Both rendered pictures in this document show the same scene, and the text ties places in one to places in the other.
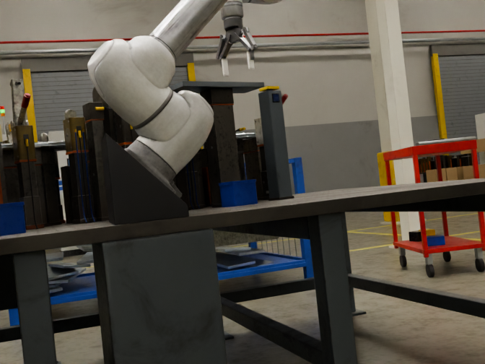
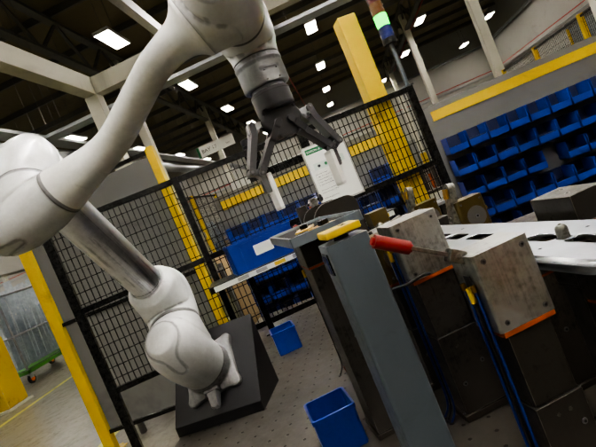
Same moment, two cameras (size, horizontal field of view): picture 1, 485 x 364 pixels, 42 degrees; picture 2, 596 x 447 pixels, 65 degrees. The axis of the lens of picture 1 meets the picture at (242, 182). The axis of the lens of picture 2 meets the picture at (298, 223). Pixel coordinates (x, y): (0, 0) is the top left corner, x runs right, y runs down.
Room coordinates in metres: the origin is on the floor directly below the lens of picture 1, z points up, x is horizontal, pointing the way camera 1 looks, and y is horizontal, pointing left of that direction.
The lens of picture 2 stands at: (2.83, -0.84, 1.22)
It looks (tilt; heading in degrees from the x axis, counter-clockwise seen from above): 2 degrees down; 116
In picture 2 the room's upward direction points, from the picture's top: 23 degrees counter-clockwise
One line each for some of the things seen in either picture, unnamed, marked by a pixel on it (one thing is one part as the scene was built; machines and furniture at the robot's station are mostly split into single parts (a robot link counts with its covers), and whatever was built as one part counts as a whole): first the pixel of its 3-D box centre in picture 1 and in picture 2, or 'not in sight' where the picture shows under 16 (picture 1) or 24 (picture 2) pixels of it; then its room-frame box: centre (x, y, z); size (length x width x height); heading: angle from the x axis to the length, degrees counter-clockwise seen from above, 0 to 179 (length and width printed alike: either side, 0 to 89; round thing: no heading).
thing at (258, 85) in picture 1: (215, 87); (308, 230); (2.40, 0.06, 1.16); 0.37 x 0.14 x 0.02; 125
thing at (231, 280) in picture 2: not in sight; (302, 248); (1.86, 1.06, 1.01); 0.90 x 0.22 x 0.03; 35
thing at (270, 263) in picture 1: (232, 225); not in sight; (5.07, 0.12, 0.47); 1.20 x 0.80 x 0.95; 20
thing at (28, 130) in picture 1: (28, 178); not in sight; (2.13, 0.72, 0.87); 0.10 x 0.07 x 0.35; 35
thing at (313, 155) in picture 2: not in sight; (332, 170); (2.04, 1.33, 1.30); 0.23 x 0.02 x 0.31; 35
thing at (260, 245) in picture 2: not in sight; (260, 247); (1.72, 0.96, 1.09); 0.30 x 0.17 x 0.13; 42
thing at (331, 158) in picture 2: (225, 67); (334, 168); (2.53, 0.02, 1.25); 0.03 x 0.01 x 0.07; 139
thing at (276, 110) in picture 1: (275, 145); (393, 364); (2.55, -0.15, 0.92); 0.08 x 0.08 x 0.44; 35
